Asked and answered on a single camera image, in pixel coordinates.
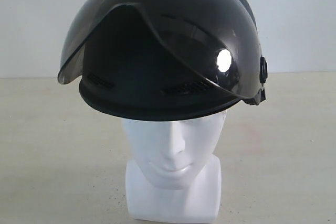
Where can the white mannequin head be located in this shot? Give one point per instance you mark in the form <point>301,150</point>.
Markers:
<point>174,175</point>

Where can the black helmet with visor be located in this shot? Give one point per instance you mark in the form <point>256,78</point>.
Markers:
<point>164,60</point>

